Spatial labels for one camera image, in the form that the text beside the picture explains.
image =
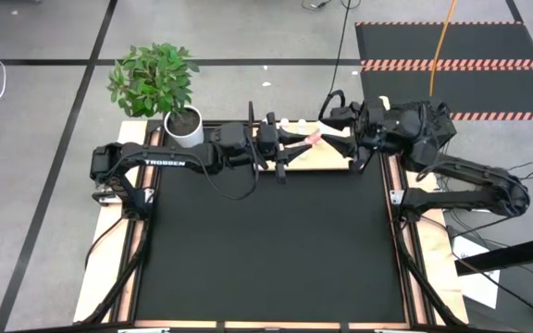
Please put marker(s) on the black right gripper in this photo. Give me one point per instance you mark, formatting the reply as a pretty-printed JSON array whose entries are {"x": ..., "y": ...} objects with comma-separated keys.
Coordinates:
[{"x": 375, "y": 129}]

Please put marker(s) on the black hazard-striped floor mat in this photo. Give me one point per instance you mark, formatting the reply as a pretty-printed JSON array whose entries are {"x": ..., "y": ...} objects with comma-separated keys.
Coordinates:
[{"x": 479, "y": 41}]

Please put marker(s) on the black perforated computer case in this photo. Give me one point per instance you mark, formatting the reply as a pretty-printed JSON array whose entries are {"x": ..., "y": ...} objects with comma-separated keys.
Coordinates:
[{"x": 444, "y": 121}]

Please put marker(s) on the black and silver clamp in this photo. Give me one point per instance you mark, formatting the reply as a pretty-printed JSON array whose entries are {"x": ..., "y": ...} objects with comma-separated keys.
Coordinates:
[{"x": 104, "y": 197}]

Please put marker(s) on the light purple medicine bottle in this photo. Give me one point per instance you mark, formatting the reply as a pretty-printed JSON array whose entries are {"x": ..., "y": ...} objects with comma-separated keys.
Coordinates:
[{"x": 284, "y": 122}]

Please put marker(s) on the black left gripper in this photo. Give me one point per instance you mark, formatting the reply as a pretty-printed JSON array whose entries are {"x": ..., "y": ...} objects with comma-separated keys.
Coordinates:
[{"x": 267, "y": 139}]

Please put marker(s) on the white paper sheet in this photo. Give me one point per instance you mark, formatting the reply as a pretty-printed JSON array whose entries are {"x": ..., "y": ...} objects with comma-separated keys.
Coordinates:
[{"x": 477, "y": 282}]

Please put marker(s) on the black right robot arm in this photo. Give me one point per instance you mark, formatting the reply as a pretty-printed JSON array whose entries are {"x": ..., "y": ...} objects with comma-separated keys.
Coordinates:
[{"x": 470, "y": 178}]

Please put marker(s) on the white metal bracket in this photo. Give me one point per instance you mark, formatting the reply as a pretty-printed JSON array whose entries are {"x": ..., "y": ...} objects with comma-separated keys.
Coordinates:
[{"x": 396, "y": 196}]

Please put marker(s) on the black table frame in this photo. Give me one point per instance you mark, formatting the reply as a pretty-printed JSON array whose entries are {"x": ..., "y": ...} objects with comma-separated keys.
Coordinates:
[{"x": 129, "y": 296}]

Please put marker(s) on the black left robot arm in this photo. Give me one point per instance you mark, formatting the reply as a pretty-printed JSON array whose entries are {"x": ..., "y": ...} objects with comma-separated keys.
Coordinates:
[{"x": 174, "y": 159}]

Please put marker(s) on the green plant in white pot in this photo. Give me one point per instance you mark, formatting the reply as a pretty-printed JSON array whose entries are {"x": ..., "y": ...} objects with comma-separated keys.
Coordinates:
[{"x": 151, "y": 78}]

